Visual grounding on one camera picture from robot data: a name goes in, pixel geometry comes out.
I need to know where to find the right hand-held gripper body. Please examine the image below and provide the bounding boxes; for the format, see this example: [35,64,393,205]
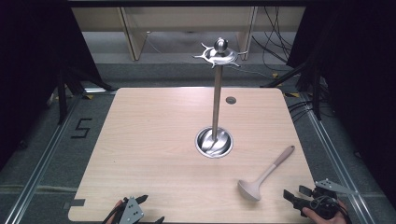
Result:
[292,178,359,220]

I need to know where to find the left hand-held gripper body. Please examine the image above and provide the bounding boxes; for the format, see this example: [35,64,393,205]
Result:
[109,195,146,224]

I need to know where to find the beige ladle with wooden handle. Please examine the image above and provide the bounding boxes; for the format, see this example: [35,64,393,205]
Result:
[237,145,296,202]

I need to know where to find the metal utensil rack with hooks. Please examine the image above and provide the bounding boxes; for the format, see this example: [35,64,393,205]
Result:
[192,36,248,160]

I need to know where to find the person's left hand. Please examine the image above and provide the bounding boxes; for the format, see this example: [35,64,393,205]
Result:
[111,200,124,219]

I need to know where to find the person's right hand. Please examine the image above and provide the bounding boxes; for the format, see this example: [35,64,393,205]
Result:
[302,200,348,224]

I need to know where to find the black metal stand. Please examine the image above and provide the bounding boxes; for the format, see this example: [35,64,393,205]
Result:
[56,68,69,125]
[261,61,323,121]

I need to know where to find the black curtain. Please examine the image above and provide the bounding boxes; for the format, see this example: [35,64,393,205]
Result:
[0,0,115,172]
[286,0,396,200]

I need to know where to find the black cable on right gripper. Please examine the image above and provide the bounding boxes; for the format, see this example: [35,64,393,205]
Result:
[309,195,353,224]

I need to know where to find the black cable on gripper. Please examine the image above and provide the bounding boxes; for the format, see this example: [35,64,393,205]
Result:
[101,203,126,224]
[309,195,353,224]

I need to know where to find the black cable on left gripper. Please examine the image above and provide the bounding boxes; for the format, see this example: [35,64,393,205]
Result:
[101,203,126,224]

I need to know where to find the aluminium floor rail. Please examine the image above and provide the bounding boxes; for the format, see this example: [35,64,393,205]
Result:
[300,92,376,224]
[4,92,82,224]

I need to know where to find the black cables on floor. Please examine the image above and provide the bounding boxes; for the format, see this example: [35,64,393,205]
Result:
[287,98,316,123]

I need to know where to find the bundle of hanging black cables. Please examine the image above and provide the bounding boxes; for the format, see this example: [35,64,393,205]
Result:
[250,6,294,64]

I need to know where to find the light wooden desk frame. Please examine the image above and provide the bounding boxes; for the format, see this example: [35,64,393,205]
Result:
[70,6,306,62]

